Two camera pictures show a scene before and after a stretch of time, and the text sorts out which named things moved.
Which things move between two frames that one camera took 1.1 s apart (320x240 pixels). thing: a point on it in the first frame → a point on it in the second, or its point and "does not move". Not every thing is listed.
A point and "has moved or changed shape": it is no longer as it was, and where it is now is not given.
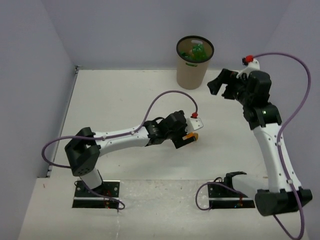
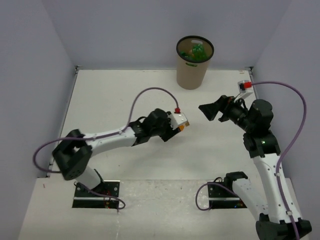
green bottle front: (199, 53) does not move
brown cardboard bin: (193, 75) does not move
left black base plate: (106, 196) does not move
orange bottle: (196, 135) has moved or changed shape
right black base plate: (220, 196) does not move
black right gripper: (224, 77) → (211, 110)
